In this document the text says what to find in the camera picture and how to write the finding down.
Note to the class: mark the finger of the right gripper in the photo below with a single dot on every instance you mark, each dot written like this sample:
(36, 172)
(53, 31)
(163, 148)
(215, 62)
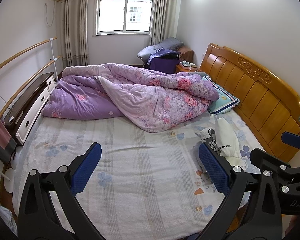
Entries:
(291, 139)

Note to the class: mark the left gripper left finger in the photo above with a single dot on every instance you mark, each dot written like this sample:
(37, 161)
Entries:
(37, 217)

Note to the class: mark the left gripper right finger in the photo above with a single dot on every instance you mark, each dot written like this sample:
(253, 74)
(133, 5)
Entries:
(262, 217)

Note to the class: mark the white knit sweater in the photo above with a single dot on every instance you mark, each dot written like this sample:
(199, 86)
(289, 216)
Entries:
(227, 142)

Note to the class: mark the striped cloth on floor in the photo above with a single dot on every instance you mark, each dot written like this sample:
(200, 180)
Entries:
(7, 222)

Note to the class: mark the white fan base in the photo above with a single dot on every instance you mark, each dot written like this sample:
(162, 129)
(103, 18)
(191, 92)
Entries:
(9, 180)

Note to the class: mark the wooden headboard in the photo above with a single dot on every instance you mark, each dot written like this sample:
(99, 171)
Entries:
(268, 105)

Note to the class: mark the grey printed folded garment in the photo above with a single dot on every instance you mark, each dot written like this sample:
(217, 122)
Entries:
(208, 136)

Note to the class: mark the teal striped pillow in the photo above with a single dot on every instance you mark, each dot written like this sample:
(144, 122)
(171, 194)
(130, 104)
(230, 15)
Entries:
(226, 100)

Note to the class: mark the dark and white tv cabinet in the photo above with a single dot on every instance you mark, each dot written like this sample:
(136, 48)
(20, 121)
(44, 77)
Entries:
(24, 112)

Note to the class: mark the pale patterned bed sheet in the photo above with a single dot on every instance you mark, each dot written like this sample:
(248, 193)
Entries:
(146, 185)

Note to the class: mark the wooden nightstand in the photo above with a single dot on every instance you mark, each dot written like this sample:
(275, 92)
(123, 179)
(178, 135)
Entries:
(185, 66)

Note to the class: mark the purple floral quilt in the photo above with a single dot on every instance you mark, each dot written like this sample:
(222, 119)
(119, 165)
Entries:
(153, 101)

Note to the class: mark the dark purple cloth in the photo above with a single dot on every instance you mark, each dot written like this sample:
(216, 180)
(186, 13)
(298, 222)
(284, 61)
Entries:
(164, 61)

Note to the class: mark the grey blue pillow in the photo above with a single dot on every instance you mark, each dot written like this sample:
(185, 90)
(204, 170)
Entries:
(170, 43)

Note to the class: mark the right curtain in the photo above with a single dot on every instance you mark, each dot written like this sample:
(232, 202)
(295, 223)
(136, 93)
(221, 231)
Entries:
(164, 20)

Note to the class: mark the curtain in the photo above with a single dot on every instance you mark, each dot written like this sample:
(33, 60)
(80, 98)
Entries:
(74, 41)
(164, 20)

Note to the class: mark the window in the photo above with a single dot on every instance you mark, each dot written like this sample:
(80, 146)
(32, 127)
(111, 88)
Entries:
(123, 16)

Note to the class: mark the left curtain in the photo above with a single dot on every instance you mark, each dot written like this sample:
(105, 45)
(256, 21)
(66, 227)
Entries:
(74, 41)

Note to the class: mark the lower wooden wall rail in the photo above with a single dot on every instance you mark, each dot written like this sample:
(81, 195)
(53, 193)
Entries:
(28, 81)

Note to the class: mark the wooden wall rail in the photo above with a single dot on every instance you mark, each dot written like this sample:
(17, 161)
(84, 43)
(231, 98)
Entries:
(28, 81)
(13, 57)

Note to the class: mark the upper wooden wall rail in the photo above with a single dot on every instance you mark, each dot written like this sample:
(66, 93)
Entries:
(13, 57)

